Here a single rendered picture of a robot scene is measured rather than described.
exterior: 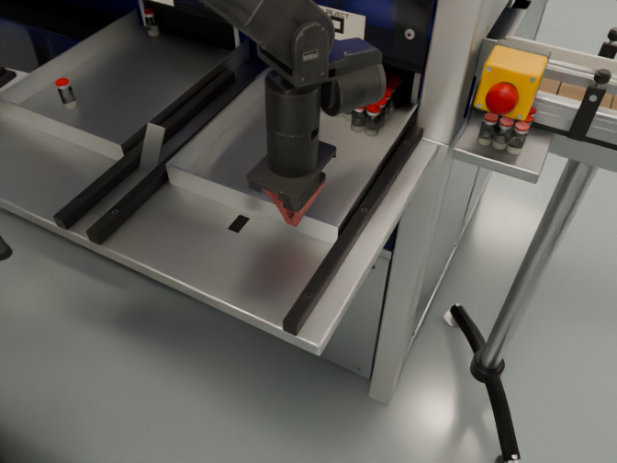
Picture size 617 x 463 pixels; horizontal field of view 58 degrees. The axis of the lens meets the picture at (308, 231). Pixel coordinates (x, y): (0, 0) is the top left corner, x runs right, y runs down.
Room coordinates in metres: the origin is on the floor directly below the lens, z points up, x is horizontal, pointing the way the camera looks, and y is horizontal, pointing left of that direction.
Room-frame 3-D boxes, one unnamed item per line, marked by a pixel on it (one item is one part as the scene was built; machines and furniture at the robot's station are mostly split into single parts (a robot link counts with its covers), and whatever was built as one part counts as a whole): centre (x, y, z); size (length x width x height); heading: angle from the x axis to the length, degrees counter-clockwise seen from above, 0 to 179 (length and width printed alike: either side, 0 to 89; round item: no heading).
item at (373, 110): (0.69, -0.10, 0.90); 0.02 x 0.02 x 0.05
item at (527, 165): (0.69, -0.31, 0.87); 0.14 x 0.13 x 0.02; 152
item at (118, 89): (0.83, 0.30, 0.90); 0.34 x 0.26 x 0.04; 152
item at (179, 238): (0.69, 0.18, 0.87); 0.70 x 0.48 x 0.02; 62
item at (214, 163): (0.67, 0.00, 0.90); 0.34 x 0.26 x 0.04; 153
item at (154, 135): (0.57, 0.25, 0.91); 0.14 x 0.03 x 0.06; 152
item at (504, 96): (0.62, -0.25, 0.99); 0.04 x 0.04 x 0.04; 62
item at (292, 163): (0.48, 0.02, 1.02); 0.10 x 0.07 x 0.07; 151
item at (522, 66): (0.66, -0.28, 0.99); 0.08 x 0.07 x 0.07; 152
